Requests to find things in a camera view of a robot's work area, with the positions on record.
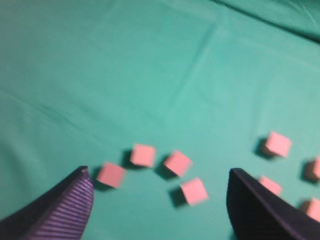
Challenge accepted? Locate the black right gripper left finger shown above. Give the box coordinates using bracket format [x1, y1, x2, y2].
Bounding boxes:
[0, 166, 94, 240]

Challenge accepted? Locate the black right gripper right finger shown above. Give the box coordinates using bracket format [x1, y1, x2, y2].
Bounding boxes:
[226, 168, 320, 240]

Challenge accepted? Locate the pink cube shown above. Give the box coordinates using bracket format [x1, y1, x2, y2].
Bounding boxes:
[259, 131, 292, 158]
[300, 198, 320, 222]
[305, 156, 320, 182]
[130, 144, 156, 168]
[96, 162, 126, 189]
[258, 175, 283, 196]

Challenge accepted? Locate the pink cube placed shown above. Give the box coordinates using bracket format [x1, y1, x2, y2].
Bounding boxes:
[180, 177, 209, 206]
[164, 150, 193, 177]

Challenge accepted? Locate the green cloth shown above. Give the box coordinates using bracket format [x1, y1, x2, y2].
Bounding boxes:
[0, 0, 320, 240]

